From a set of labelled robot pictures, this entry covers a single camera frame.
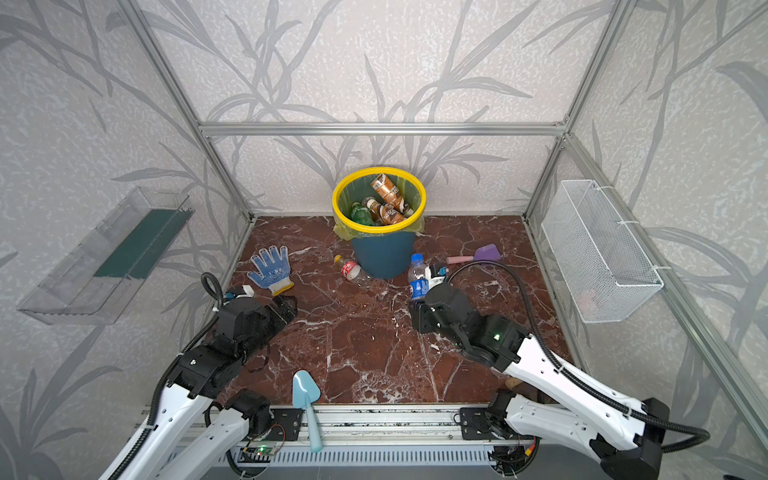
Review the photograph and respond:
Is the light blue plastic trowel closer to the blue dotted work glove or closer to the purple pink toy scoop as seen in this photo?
the blue dotted work glove

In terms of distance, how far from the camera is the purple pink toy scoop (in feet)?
3.53

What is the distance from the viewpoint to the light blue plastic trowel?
0.76 meters

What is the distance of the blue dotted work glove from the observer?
101 centimetres
